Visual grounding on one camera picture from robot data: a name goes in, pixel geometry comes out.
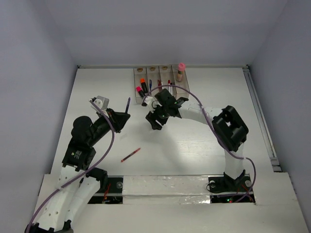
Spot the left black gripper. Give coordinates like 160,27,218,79
88,107,130,145

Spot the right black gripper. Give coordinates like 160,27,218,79
146,101,170,130

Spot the dark purple gel pen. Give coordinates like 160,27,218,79
125,97,131,114

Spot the orange highlighter marker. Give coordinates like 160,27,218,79
140,78,148,93

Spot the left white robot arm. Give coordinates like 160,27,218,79
25,108,130,233

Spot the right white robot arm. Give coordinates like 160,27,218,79
142,89,249,193

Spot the pink highlighter marker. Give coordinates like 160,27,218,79
136,86,145,98

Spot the red slim pen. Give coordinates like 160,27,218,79
121,148,141,163

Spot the clear four-compartment organizer tray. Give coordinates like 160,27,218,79
133,63,190,104

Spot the pink-capped glue stick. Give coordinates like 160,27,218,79
176,63,186,82

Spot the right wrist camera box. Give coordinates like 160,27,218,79
141,96,158,113

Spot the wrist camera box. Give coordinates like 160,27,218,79
89,96,109,113
141,96,158,113

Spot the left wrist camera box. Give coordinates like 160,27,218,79
89,96,109,113

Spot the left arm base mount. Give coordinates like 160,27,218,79
88,176,123,204

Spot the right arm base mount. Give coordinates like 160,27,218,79
206,175,255,203

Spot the aluminium side rail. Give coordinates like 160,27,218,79
242,66,283,173

